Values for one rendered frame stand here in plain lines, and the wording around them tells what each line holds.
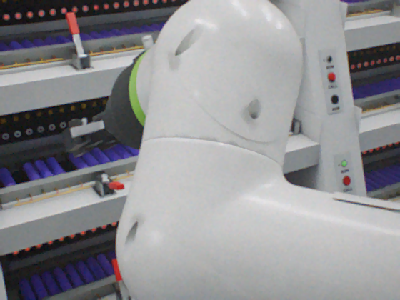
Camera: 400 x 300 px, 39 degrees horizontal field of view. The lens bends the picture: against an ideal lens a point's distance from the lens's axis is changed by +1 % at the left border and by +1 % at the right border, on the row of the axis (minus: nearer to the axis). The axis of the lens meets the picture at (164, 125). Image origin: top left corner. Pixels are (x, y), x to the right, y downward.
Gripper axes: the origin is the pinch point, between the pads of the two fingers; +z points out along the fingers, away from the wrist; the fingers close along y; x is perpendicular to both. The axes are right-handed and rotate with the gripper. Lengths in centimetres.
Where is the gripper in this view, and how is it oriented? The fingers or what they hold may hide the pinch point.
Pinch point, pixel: (93, 139)
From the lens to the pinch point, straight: 73.1
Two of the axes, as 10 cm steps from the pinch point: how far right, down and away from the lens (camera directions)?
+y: -8.8, 2.0, -4.3
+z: -4.0, 1.8, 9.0
